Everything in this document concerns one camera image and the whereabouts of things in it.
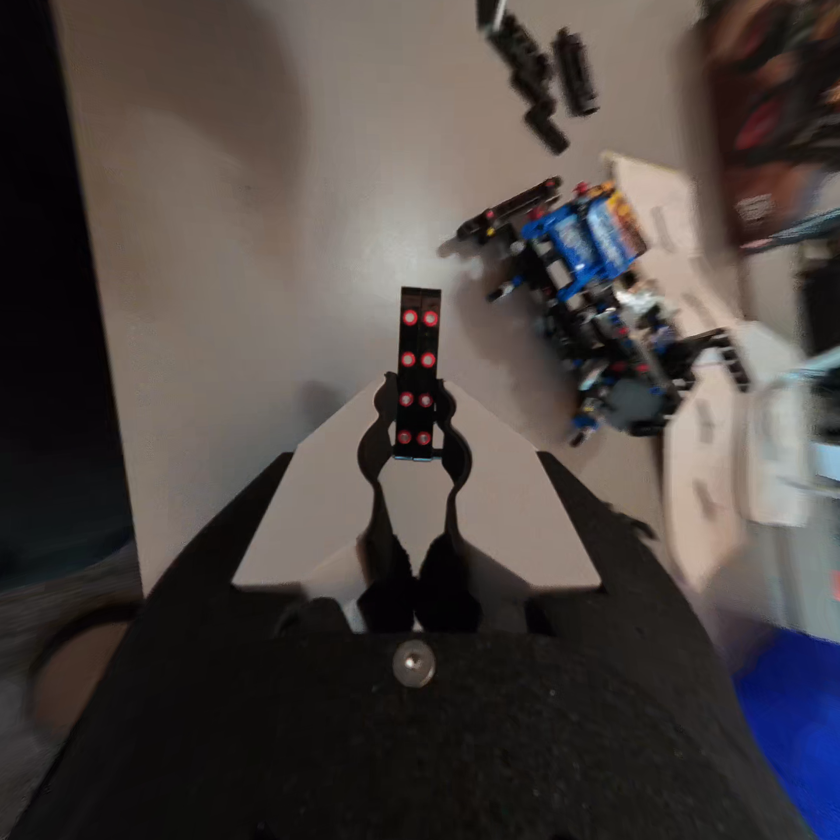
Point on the blue plastic bin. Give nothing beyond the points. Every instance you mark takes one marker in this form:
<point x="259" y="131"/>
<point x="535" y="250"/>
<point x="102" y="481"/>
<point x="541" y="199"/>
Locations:
<point x="800" y="722"/>

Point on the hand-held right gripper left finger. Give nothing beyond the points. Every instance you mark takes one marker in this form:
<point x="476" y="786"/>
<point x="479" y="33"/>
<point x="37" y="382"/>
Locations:
<point x="308" y="512"/>

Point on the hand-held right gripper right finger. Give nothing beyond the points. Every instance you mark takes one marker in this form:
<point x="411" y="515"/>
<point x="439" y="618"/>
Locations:
<point x="525" y="518"/>

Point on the black lego panel with beam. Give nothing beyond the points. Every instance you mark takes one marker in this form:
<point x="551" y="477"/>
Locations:
<point x="531" y="79"/>

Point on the lego set box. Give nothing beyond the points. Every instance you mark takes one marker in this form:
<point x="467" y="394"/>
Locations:
<point x="774" y="118"/>

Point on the black lego beams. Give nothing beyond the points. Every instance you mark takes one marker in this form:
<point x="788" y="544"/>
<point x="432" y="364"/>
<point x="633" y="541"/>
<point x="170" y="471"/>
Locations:
<point x="420" y="341"/>

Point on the lego instruction booklet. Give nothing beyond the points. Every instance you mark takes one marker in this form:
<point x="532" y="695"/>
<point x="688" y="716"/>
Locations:
<point x="689" y="472"/>

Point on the blue and black lego truck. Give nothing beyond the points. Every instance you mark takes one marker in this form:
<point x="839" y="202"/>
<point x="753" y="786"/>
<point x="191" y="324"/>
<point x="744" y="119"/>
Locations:
<point x="571" y="236"/>

